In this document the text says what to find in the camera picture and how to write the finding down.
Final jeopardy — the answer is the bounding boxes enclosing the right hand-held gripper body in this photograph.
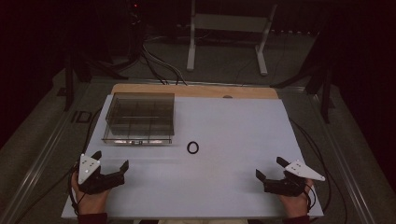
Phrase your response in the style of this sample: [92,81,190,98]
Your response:
[263,159,326,198]

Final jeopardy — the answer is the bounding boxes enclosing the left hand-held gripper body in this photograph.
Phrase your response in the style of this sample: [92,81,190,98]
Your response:
[77,153,126,196]

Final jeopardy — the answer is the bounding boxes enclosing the person's right hand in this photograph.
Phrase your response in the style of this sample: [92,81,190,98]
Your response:
[277,178,315,219]

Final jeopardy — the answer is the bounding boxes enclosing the person's left hand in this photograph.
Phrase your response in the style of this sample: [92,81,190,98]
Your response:
[70,171,110,216]

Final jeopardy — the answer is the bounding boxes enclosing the clear plastic drawer box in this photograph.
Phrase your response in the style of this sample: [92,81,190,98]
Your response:
[102,91,176,146]

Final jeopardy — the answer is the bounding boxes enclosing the black tripod stand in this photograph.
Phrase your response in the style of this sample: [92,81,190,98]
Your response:
[55,36,130,112]
[269,34,337,125]

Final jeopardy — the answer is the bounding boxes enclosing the wooden board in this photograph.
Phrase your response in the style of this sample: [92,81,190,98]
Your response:
[110,82,279,100]

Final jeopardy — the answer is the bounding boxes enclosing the white metal stand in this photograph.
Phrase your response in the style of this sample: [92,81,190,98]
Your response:
[186,0,278,77]

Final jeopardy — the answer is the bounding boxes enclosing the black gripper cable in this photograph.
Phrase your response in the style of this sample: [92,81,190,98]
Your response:
[289,119,348,224]
[13,106,104,224]

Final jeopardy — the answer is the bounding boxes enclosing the black hair tie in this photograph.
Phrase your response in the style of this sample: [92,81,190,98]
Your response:
[186,141,200,155]

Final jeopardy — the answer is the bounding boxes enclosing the bundle of floor cables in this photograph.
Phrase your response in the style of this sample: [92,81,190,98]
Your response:
[140,35,190,87]

